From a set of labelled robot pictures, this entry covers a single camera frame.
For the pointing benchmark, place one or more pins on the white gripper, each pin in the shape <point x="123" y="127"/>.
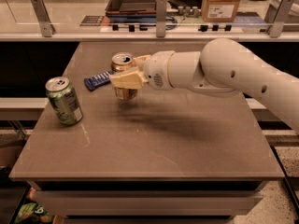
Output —
<point x="157" y="69"/>

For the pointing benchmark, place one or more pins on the orange soda can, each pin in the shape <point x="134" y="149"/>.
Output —
<point x="120" y="62"/>

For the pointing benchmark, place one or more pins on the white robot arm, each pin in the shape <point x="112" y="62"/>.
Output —
<point x="222" y="68"/>

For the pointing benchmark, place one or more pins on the green soda can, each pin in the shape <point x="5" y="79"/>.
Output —
<point x="64" y="100"/>

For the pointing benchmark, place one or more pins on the blue snack bar wrapper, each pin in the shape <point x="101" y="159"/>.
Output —
<point x="94" y="82"/>

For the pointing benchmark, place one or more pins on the open dark tray box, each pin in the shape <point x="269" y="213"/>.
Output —
<point x="131" y="7"/>

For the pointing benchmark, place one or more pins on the cardboard box with label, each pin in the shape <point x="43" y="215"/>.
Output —
<point x="219" y="10"/>

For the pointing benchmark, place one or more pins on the table drawer front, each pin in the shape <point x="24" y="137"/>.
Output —
<point x="148" y="203"/>

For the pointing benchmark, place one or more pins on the green snack bag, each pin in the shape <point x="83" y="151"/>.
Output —
<point x="33" y="213"/>

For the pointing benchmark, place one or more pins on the middle metal glass bracket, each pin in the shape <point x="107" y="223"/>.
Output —
<point x="161" y="18"/>

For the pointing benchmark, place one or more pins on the metal glass bracket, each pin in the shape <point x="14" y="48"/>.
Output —
<point x="161" y="18"/>
<point x="46" y="27"/>
<point x="276" y="19"/>

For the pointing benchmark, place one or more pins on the left metal glass bracket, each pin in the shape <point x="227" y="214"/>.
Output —
<point x="46" y="27"/>

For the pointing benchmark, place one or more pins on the right metal glass bracket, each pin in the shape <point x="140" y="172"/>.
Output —
<point x="276" y="19"/>

